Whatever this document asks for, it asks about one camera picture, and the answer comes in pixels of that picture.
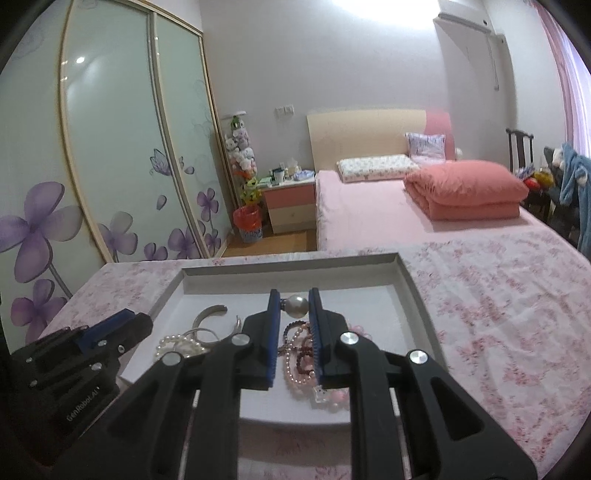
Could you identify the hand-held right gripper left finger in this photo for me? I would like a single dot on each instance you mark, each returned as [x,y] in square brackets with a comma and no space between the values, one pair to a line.
[258,350]

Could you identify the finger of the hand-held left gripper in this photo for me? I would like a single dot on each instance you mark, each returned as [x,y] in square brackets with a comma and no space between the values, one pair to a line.
[106,328]
[134,334]

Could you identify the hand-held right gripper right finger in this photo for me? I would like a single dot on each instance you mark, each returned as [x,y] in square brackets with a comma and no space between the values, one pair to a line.
[330,350]

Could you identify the thin silver bangle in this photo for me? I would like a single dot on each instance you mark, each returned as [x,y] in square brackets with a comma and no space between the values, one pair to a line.
[203,331]

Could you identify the grey jewelry tray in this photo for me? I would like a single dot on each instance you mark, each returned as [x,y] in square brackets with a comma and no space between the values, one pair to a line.
[369,304]

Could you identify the silver cuff bangle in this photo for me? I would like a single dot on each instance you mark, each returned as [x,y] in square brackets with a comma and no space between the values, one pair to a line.
[207,311]

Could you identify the red waste basket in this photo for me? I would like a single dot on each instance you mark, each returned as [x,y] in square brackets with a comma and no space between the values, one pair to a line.
[247,224]

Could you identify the pink bed sheet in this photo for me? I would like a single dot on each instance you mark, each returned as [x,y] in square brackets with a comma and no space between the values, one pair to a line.
[369,212]

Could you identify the pink and beige nightstand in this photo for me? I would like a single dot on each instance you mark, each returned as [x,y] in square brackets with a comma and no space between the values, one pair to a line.
[291,207]

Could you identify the pink floral bedspread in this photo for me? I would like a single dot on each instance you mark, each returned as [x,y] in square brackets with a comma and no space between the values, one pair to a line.
[498,314]

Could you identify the white mug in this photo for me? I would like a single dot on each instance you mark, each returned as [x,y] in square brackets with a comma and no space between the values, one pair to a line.
[278,176]

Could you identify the white floral pillow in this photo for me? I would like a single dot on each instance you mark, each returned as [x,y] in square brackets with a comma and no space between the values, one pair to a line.
[374,167]

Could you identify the floral sliding door wardrobe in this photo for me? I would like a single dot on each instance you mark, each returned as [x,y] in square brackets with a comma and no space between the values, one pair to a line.
[106,138]

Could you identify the hanging stack of plush toys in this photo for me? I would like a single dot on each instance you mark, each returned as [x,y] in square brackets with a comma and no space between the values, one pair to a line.
[241,152]

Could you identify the folded pink quilt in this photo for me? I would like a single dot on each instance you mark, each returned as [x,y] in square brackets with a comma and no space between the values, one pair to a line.
[466,189]

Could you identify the beige and pink headboard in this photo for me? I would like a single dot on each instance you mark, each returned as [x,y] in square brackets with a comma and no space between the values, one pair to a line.
[360,134]

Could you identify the small purple patterned pillow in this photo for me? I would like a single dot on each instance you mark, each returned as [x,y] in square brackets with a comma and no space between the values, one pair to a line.
[427,146]

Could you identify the colourful toys on chair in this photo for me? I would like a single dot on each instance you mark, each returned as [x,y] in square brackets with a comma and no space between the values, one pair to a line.
[538,179]

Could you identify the dark wooden chair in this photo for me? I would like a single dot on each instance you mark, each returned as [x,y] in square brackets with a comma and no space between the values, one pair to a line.
[519,147]

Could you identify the blue plush garment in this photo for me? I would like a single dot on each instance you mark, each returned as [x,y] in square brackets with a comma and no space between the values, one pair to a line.
[579,194]

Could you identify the white air conditioner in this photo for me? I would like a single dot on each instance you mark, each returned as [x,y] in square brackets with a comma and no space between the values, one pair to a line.
[464,14]

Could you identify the pink curtain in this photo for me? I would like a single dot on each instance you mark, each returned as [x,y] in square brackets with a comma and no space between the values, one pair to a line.
[570,69]

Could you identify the white wall socket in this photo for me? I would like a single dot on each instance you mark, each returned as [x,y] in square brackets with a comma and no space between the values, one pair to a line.
[285,109]

